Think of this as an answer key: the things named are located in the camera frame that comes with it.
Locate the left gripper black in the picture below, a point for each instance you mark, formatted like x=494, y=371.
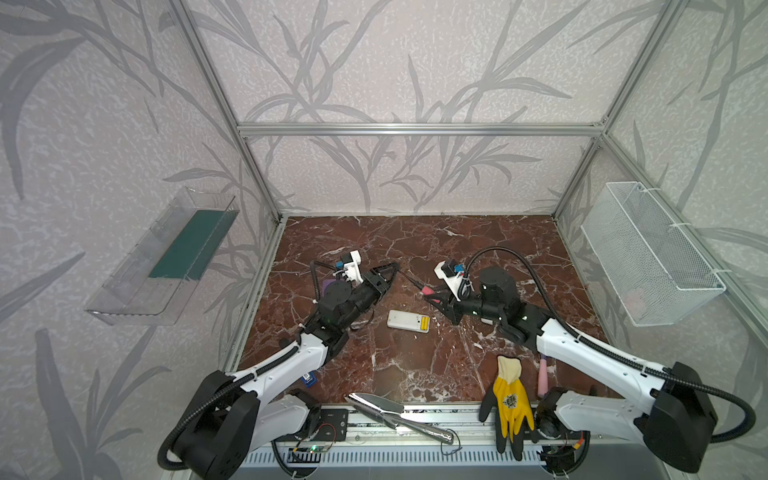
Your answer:
x=369, y=288

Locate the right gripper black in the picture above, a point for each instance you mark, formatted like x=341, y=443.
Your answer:
x=457, y=303

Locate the pink handled screwdriver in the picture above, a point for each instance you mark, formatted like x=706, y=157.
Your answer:
x=417, y=285

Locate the white remote control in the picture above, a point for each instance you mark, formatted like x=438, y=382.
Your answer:
x=402, y=320

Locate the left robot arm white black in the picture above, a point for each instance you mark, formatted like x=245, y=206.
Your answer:
x=232, y=414

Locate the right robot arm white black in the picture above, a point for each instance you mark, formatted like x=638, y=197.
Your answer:
x=667, y=409

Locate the purple pink spatula left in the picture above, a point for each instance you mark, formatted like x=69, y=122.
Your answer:
x=325, y=285

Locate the yellow black work glove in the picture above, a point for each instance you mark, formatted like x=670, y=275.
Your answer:
x=513, y=417

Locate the metal garden trowel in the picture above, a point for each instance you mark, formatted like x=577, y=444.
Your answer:
x=391, y=414

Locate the green mat on shelf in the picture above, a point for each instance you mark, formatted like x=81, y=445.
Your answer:
x=191, y=251

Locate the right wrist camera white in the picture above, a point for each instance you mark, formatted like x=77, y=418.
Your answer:
x=453, y=274

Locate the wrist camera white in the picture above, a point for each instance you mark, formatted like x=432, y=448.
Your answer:
x=453, y=274
x=349, y=266

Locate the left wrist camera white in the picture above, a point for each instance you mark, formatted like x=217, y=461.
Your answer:
x=349, y=266

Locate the white wire mesh basket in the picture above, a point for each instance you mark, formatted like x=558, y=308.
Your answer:
x=659, y=276

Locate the clear acrylic wall shelf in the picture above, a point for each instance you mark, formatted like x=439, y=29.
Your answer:
x=129, y=296

